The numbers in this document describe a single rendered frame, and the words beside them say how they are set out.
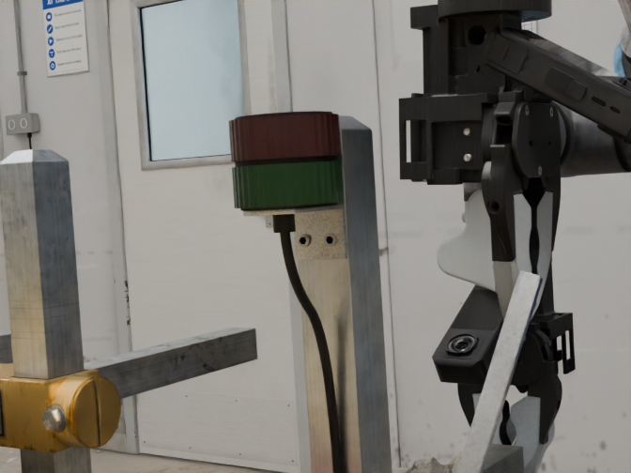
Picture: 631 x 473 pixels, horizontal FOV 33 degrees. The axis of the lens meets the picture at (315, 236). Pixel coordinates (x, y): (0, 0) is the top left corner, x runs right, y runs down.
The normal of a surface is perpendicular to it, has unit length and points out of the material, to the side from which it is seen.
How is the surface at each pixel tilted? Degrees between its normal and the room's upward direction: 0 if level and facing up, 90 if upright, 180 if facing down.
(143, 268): 90
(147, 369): 90
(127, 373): 90
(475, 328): 30
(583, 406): 90
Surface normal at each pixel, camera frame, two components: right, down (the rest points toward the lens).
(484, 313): -0.33, -0.82
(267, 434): -0.59, 0.09
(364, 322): 0.83, -0.02
